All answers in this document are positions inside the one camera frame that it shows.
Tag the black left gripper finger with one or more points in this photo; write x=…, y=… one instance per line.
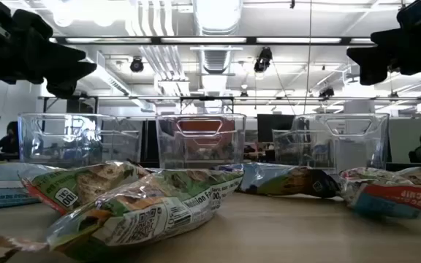
x=71, y=78
x=62, y=56

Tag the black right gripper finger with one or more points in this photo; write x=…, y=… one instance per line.
x=373, y=64
x=397, y=38

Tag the light blue granola bar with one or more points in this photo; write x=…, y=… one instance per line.
x=2, y=182

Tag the red teal chocolate chip bar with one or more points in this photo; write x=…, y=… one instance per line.
x=397, y=201

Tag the green white snack bag front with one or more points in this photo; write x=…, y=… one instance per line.
x=152, y=215

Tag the black ceiling spotlight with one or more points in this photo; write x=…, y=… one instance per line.
x=136, y=64
x=262, y=60
x=326, y=92

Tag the clear plastic bin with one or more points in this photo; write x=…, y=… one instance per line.
x=342, y=146
x=49, y=142
x=199, y=153

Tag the grey cubicle partition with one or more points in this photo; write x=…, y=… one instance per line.
x=402, y=139

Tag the black office chair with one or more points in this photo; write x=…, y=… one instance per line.
x=412, y=157

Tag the black overhead light beam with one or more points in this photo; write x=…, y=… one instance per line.
x=196, y=40

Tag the orange partition panel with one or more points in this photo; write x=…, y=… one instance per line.
x=203, y=126

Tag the white rectangular air duct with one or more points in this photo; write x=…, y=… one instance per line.
x=104, y=76

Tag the grey horizontal rail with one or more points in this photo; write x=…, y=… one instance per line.
x=141, y=98

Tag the black table frame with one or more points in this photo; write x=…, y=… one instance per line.
x=400, y=167

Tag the black truss frame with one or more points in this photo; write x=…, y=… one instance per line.
x=207, y=98

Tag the silver round ventilation duct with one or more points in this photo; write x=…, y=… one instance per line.
x=216, y=18

